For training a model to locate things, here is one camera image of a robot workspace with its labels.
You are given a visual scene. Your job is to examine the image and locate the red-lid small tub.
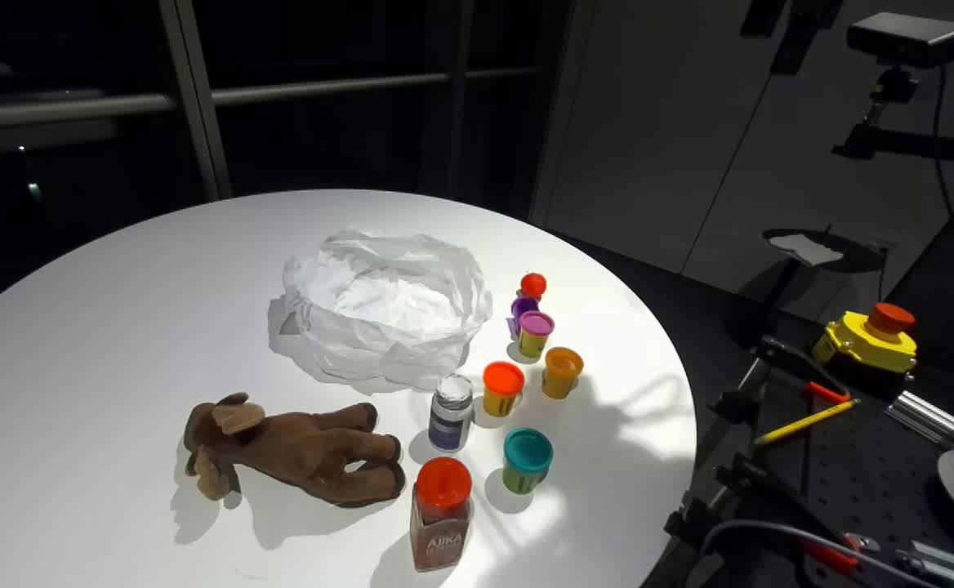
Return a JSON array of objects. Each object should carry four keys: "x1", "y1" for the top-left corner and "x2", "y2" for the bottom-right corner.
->
[{"x1": 521, "y1": 271, "x2": 548, "y2": 301}]

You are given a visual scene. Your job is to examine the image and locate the pink-lid dough tub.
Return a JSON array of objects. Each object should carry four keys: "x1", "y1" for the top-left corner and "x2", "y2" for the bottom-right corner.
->
[{"x1": 517, "y1": 312, "x2": 557, "y2": 361}]

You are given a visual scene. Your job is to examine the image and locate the orange-lid dough tub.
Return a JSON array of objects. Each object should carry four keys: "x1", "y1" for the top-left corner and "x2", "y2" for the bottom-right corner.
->
[{"x1": 485, "y1": 361, "x2": 525, "y2": 419}]

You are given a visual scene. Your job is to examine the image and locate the yellow-lid dough tub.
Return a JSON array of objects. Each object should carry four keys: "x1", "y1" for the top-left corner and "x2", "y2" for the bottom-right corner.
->
[{"x1": 542, "y1": 347, "x2": 586, "y2": 398}]

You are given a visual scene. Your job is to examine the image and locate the purple dough tub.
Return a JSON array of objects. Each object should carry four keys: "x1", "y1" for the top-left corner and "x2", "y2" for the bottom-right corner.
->
[{"x1": 506, "y1": 293, "x2": 540, "y2": 336}]

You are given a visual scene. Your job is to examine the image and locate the white plastic bag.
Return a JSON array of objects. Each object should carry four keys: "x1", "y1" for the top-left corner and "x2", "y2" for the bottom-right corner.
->
[{"x1": 270, "y1": 232, "x2": 495, "y2": 392}]

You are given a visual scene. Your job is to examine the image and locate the white-lid small bottle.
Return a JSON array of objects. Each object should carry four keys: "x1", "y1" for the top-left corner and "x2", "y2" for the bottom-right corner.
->
[{"x1": 430, "y1": 377, "x2": 475, "y2": 450}]

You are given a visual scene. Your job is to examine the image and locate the teal-lid dough tub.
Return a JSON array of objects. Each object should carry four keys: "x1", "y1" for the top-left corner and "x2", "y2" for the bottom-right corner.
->
[{"x1": 505, "y1": 427, "x2": 554, "y2": 495}]

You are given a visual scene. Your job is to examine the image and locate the red-lid spice jar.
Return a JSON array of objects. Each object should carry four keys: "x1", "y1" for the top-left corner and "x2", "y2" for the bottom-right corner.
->
[{"x1": 408, "y1": 458, "x2": 475, "y2": 572}]

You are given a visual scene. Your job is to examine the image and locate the brown plush dog toy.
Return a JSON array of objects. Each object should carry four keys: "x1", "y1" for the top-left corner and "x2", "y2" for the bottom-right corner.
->
[{"x1": 183, "y1": 392, "x2": 405, "y2": 508}]

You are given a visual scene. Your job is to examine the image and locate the metal window railing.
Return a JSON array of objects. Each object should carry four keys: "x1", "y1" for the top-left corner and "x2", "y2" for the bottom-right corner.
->
[{"x1": 0, "y1": 0, "x2": 540, "y2": 195}]

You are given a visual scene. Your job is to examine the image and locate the yellow pencil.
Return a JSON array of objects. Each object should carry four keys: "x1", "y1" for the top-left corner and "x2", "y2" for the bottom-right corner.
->
[{"x1": 756, "y1": 398, "x2": 859, "y2": 449}]

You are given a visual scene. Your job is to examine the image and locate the yellow emergency stop button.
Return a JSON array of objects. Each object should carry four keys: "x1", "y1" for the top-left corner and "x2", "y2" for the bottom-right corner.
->
[{"x1": 815, "y1": 301, "x2": 919, "y2": 377}]

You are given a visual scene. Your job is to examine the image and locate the black camera on stand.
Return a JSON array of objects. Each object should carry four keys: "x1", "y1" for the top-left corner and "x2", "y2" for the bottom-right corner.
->
[{"x1": 837, "y1": 11, "x2": 954, "y2": 161}]

